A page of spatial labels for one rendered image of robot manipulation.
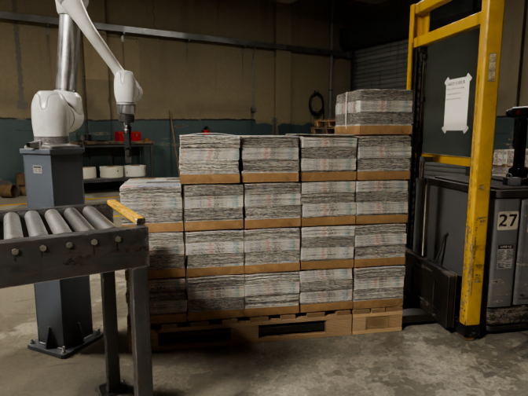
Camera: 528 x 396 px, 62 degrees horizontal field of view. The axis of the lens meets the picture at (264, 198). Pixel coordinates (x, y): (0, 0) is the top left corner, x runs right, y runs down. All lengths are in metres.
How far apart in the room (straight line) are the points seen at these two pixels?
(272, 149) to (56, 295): 1.26
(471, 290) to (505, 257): 0.26
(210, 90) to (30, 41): 3.35
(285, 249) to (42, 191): 1.20
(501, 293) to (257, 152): 1.48
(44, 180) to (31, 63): 6.51
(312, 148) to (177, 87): 7.16
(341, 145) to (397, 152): 0.30
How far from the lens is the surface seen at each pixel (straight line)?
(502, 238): 2.58
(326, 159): 2.22
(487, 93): 2.39
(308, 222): 2.24
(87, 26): 2.38
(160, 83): 9.10
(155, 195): 2.13
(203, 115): 9.37
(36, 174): 2.33
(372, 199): 2.34
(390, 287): 2.50
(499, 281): 2.64
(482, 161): 2.39
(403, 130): 2.37
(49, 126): 2.30
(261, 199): 2.17
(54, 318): 2.46
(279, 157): 2.16
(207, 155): 2.11
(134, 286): 1.40
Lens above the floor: 1.09
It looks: 9 degrees down
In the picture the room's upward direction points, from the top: straight up
